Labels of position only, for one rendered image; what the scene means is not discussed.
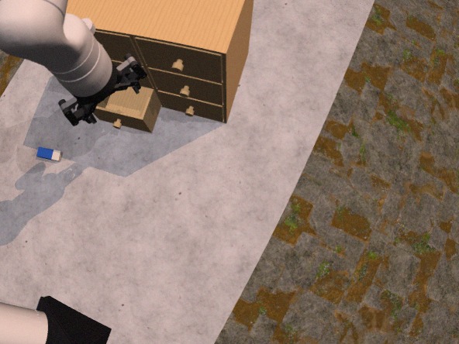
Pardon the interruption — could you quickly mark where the brown wooden chest of drawers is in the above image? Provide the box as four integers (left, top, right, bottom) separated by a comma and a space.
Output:
66, 0, 254, 123

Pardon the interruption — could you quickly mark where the brown wooden drawer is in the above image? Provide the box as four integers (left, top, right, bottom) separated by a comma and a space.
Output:
148, 67, 223, 105
136, 37, 223, 82
112, 60, 153, 88
93, 30, 142, 64
158, 91, 224, 122
93, 87, 162, 133

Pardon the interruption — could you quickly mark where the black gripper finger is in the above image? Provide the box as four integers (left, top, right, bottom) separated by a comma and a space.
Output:
58, 97, 100, 126
110, 53, 147, 94

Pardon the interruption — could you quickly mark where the blue eraser with white tip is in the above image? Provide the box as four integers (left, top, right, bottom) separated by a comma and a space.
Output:
36, 147, 63, 162

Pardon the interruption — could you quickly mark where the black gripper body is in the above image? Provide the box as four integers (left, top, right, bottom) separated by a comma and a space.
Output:
73, 62, 123, 105

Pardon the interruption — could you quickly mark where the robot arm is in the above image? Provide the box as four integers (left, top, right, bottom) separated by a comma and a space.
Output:
0, 0, 112, 344

